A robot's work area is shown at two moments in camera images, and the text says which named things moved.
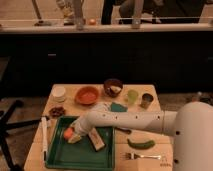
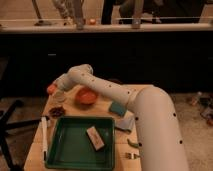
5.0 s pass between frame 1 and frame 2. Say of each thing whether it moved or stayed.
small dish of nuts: stayed
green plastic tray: stayed
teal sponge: stayed
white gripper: moved
